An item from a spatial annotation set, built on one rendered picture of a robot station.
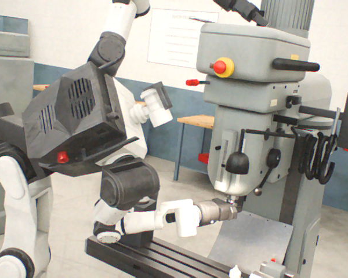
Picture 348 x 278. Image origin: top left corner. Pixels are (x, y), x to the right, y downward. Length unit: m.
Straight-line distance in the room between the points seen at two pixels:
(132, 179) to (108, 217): 0.21
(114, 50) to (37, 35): 7.42
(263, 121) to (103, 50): 0.57
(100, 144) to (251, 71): 0.49
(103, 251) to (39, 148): 0.78
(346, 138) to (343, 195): 4.24
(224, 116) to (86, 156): 0.51
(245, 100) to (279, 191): 0.65
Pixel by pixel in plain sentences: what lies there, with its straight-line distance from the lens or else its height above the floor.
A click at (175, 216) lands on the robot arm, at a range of 1.43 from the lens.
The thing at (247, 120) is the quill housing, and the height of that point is 1.59.
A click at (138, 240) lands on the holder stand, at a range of 1.84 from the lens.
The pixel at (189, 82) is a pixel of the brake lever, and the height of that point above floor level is 1.70.
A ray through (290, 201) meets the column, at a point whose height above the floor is 1.21.
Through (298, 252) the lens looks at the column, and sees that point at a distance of 2.01.
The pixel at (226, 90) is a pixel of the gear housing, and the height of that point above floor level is 1.68.
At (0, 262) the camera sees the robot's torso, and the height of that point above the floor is 1.04.
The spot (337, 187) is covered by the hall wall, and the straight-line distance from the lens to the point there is 5.83.
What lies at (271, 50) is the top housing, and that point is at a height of 1.83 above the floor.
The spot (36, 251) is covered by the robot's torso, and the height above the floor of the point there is 1.08.
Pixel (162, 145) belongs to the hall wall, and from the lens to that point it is 6.80.
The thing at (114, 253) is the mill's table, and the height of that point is 0.92.
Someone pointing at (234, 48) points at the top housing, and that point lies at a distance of 1.28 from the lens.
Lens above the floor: 1.80
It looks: 13 degrees down
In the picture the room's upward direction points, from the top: 7 degrees clockwise
